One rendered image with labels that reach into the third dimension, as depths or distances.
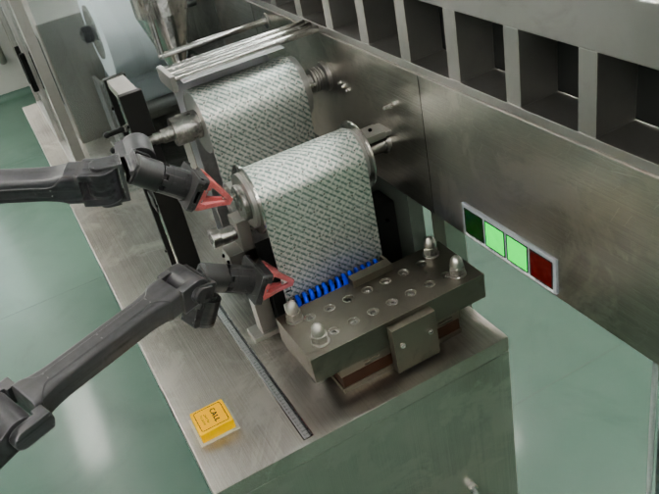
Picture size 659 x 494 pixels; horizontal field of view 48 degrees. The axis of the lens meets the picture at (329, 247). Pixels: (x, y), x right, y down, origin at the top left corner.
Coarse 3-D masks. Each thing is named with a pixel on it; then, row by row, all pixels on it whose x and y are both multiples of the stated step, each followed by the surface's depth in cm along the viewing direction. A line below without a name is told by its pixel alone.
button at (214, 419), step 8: (208, 408) 147; (216, 408) 146; (224, 408) 146; (192, 416) 146; (200, 416) 145; (208, 416) 145; (216, 416) 144; (224, 416) 144; (200, 424) 143; (208, 424) 143; (216, 424) 142; (224, 424) 142; (232, 424) 144; (200, 432) 142; (208, 432) 141; (216, 432) 142; (224, 432) 143; (208, 440) 142
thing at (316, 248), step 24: (360, 192) 151; (312, 216) 147; (336, 216) 150; (360, 216) 153; (288, 240) 147; (312, 240) 150; (336, 240) 153; (360, 240) 156; (288, 264) 150; (312, 264) 153; (336, 264) 156; (360, 264) 159; (288, 288) 152; (312, 288) 155
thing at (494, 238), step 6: (486, 228) 132; (492, 228) 130; (486, 234) 133; (492, 234) 131; (498, 234) 129; (486, 240) 134; (492, 240) 132; (498, 240) 130; (492, 246) 133; (498, 246) 131; (498, 252) 132
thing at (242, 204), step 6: (234, 186) 144; (240, 186) 143; (240, 192) 143; (240, 198) 142; (246, 198) 143; (234, 204) 149; (240, 204) 145; (246, 204) 142; (240, 210) 147; (246, 210) 143; (246, 216) 144; (252, 216) 145
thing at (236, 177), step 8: (360, 144) 148; (368, 160) 149; (368, 168) 150; (232, 176) 146; (240, 176) 142; (232, 184) 149; (240, 184) 143; (248, 192) 141; (248, 200) 142; (256, 208) 141; (256, 216) 142; (256, 224) 145
